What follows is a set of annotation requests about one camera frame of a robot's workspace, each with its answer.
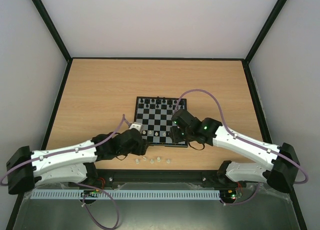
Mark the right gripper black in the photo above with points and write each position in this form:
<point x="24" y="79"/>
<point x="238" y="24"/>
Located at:
<point x="175" y="135"/>

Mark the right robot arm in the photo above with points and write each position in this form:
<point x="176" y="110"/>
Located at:
<point x="272" y="164"/>

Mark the black aluminium frame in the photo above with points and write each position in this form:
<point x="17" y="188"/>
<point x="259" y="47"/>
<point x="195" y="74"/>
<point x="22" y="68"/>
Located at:
<point x="251" y="86"/>

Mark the light blue cable duct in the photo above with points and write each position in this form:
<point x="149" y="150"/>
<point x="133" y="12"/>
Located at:
<point x="126" y="194"/>

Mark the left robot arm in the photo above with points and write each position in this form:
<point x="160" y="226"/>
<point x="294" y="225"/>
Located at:
<point x="28" y="169"/>

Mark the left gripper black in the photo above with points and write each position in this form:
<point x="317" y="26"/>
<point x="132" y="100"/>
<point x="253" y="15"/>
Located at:
<point x="141" y="149"/>

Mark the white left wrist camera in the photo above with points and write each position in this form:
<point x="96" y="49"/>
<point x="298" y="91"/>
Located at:
<point x="136" y="125"/>

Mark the black and white chessboard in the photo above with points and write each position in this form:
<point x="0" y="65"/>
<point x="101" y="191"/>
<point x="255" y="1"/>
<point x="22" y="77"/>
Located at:
<point x="155" y="114"/>

